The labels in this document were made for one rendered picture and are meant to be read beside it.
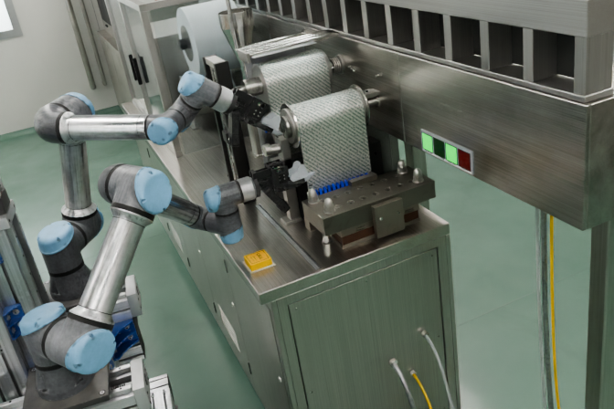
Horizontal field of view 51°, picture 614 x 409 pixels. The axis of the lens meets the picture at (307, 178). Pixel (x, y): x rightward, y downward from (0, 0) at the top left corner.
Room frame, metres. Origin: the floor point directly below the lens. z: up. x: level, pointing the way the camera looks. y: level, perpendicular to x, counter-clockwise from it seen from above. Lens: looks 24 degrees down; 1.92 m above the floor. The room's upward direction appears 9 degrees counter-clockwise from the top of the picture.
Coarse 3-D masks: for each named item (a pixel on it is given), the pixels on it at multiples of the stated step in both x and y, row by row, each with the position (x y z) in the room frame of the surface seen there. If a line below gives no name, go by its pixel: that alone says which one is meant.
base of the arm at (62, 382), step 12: (36, 372) 1.38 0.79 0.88; (48, 372) 1.35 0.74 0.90; (60, 372) 1.35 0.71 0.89; (72, 372) 1.36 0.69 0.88; (36, 384) 1.37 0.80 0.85; (48, 384) 1.34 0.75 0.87; (60, 384) 1.34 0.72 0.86; (72, 384) 1.35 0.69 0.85; (84, 384) 1.37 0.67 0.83; (48, 396) 1.34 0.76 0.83; (60, 396) 1.33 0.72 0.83
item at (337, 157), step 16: (352, 128) 1.96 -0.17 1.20; (304, 144) 1.90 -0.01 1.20; (320, 144) 1.92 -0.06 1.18; (336, 144) 1.94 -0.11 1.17; (352, 144) 1.95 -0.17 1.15; (304, 160) 1.89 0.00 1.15; (320, 160) 1.91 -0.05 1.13; (336, 160) 1.93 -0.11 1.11; (352, 160) 1.95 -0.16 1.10; (368, 160) 1.97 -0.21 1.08; (320, 176) 1.91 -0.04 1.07; (336, 176) 1.93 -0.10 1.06; (352, 176) 1.95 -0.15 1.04
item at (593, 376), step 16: (416, 160) 2.19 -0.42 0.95; (608, 224) 1.35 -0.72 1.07; (592, 240) 1.39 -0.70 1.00; (608, 240) 1.35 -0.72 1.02; (592, 256) 1.39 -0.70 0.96; (608, 256) 1.35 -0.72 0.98; (592, 272) 1.39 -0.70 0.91; (608, 272) 1.35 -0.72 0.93; (592, 288) 1.39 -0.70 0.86; (608, 288) 1.35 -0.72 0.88; (592, 304) 1.38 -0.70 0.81; (608, 304) 1.35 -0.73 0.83; (592, 320) 1.38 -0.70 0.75; (608, 320) 1.35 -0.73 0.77; (592, 336) 1.38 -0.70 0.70; (608, 336) 1.35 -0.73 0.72; (592, 352) 1.38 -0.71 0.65; (608, 352) 1.35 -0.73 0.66; (592, 368) 1.37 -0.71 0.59; (608, 368) 1.35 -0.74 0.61; (592, 384) 1.37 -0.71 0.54; (608, 384) 1.35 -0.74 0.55; (592, 400) 1.37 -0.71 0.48; (608, 400) 1.35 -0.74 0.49
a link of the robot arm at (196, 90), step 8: (192, 72) 1.85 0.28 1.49; (184, 80) 1.85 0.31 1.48; (192, 80) 1.83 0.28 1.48; (200, 80) 1.84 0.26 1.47; (208, 80) 1.86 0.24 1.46; (184, 88) 1.82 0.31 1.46; (192, 88) 1.82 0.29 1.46; (200, 88) 1.83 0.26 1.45; (208, 88) 1.84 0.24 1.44; (216, 88) 1.86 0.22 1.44; (184, 96) 1.85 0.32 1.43; (192, 96) 1.83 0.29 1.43; (200, 96) 1.83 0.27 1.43; (208, 96) 1.84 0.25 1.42; (216, 96) 1.85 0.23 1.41; (192, 104) 1.84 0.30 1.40; (200, 104) 1.85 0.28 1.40; (208, 104) 1.85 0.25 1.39
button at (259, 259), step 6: (258, 252) 1.75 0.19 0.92; (264, 252) 1.74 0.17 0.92; (246, 258) 1.72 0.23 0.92; (252, 258) 1.71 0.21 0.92; (258, 258) 1.71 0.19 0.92; (264, 258) 1.70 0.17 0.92; (270, 258) 1.70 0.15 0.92; (252, 264) 1.68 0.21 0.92; (258, 264) 1.68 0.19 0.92; (264, 264) 1.69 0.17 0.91; (270, 264) 1.70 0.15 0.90; (252, 270) 1.68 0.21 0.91
